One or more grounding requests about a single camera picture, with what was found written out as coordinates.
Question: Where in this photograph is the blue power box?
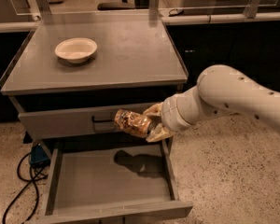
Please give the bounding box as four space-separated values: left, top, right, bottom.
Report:
29 144 51 168

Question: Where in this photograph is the white bowl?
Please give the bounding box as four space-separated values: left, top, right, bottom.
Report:
55 38 97 63

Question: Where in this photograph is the open grey middle drawer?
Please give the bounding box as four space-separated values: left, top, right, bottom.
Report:
25 141 192 224

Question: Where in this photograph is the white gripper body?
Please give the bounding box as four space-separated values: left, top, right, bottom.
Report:
161 94 190 133

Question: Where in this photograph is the black drawer handle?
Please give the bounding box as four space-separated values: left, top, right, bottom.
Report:
91 115 114 123

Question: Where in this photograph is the grey upper drawer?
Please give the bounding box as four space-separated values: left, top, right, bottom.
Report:
19 103 152 140

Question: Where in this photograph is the grey drawer cabinet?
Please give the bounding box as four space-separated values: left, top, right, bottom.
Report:
0 9 194 224

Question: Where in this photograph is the black object on ledge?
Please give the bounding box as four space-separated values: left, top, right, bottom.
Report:
169 8 184 17

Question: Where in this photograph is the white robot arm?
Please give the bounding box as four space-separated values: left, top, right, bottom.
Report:
144 64 280 142

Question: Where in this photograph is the black floor cable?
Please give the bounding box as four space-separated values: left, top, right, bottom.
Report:
1 151 49 224

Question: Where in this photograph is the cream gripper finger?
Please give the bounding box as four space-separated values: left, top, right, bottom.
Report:
146 123 175 143
143 103 162 117

